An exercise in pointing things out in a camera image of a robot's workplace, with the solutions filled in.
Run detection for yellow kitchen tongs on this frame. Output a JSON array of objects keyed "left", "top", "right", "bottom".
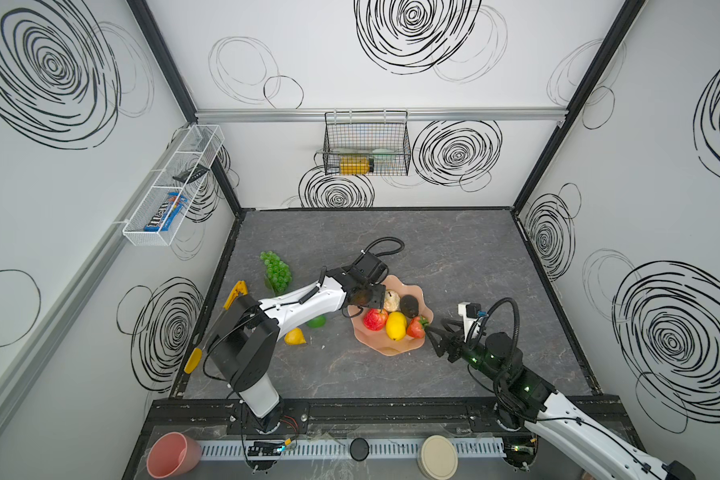
[{"left": 183, "top": 280, "right": 248, "bottom": 374}]

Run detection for dark fake avocado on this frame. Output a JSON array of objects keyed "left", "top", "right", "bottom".
[{"left": 399, "top": 295, "right": 420, "bottom": 319}]

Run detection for black remote control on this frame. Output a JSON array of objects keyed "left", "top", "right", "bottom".
[{"left": 172, "top": 165, "right": 209, "bottom": 184}]

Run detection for red fake apple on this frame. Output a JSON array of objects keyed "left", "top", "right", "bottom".
[{"left": 363, "top": 308, "right": 389, "bottom": 331}]

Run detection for yellow fake lemon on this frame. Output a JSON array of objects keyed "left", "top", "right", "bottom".
[{"left": 385, "top": 311, "right": 408, "bottom": 341}]

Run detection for blue candy packet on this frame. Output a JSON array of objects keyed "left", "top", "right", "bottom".
[{"left": 143, "top": 192, "right": 186, "bottom": 232}]

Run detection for cream round lid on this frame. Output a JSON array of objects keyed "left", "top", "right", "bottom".
[{"left": 417, "top": 435, "right": 458, "bottom": 480}]

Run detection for black wire wall basket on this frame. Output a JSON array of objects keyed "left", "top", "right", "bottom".
[{"left": 317, "top": 109, "right": 412, "bottom": 177}]

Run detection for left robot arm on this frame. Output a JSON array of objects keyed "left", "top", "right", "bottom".
[{"left": 202, "top": 251, "right": 389, "bottom": 431}]

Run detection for pink plastic cup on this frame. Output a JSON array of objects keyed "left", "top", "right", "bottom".
[{"left": 146, "top": 432, "right": 202, "bottom": 479}]

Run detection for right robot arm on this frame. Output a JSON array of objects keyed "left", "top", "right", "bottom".
[{"left": 424, "top": 297, "right": 696, "bottom": 479}]

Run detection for green fake grapes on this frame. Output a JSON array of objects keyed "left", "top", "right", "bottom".
[{"left": 260, "top": 251, "right": 292, "bottom": 295}]

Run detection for white cable duct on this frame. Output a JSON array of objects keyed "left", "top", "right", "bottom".
[{"left": 197, "top": 436, "right": 508, "bottom": 462}]

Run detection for beige fake pear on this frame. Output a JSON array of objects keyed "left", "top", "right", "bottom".
[{"left": 383, "top": 289, "right": 401, "bottom": 313}]

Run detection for black round cap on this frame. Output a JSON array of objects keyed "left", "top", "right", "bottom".
[{"left": 349, "top": 438, "right": 370, "bottom": 462}]

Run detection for green fake lime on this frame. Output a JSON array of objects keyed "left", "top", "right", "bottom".
[{"left": 306, "top": 315, "right": 326, "bottom": 329}]

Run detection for pink scalloped fruit bowl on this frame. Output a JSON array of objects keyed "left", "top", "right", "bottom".
[{"left": 348, "top": 275, "right": 434, "bottom": 356}]

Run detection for red fake strawberry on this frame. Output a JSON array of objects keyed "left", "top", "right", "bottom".
[{"left": 406, "top": 315, "right": 429, "bottom": 339}]

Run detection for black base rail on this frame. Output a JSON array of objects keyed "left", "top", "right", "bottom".
[{"left": 146, "top": 395, "right": 628, "bottom": 433}]

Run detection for dark fake mangosteen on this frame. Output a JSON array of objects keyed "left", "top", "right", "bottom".
[{"left": 353, "top": 285, "right": 386, "bottom": 309}]

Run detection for yellow sponge in basket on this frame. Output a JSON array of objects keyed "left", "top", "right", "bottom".
[{"left": 339, "top": 156, "right": 374, "bottom": 175}]

